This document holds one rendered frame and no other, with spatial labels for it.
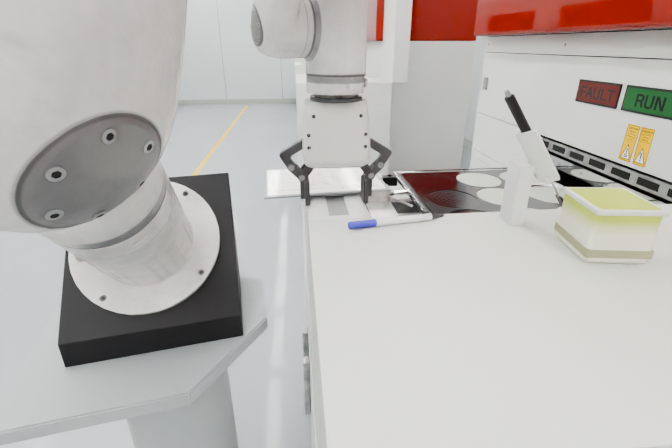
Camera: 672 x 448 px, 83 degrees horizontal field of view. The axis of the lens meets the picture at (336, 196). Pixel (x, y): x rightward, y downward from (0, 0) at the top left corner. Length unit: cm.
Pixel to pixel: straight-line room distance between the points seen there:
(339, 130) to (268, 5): 19
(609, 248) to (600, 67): 56
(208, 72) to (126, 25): 860
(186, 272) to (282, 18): 34
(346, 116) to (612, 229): 34
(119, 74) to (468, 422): 28
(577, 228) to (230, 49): 839
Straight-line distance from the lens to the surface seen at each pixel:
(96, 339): 59
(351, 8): 52
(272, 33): 48
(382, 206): 80
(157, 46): 22
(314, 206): 60
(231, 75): 872
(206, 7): 879
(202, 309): 56
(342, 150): 56
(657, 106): 89
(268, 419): 153
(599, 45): 102
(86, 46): 19
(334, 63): 52
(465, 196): 84
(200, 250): 57
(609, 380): 37
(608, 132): 97
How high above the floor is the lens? 120
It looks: 22 degrees down
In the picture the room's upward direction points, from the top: straight up
